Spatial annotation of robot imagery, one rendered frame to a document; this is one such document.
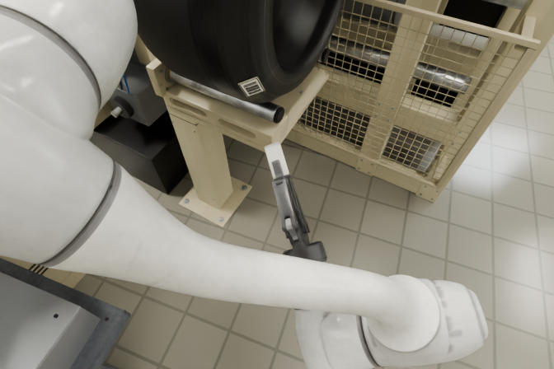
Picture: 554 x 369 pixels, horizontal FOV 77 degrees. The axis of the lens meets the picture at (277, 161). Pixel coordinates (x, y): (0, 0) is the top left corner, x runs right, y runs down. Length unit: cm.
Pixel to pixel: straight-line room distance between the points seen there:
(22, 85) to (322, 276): 33
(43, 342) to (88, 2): 69
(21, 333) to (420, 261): 145
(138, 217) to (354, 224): 150
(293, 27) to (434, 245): 120
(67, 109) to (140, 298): 143
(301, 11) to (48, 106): 89
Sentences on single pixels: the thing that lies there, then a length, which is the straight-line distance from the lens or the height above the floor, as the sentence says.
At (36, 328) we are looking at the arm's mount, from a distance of 91.
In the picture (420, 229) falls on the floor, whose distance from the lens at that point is 183.
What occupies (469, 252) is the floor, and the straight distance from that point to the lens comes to 187.
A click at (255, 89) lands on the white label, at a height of 105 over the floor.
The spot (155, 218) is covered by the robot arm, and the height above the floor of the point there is 124.
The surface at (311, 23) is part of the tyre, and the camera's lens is 108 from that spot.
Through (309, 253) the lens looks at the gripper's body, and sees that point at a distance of 61.
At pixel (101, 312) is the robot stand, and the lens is 99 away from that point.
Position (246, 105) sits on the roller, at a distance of 89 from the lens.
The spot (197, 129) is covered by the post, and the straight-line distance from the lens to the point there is 129.
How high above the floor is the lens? 152
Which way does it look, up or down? 53 degrees down
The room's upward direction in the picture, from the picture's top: straight up
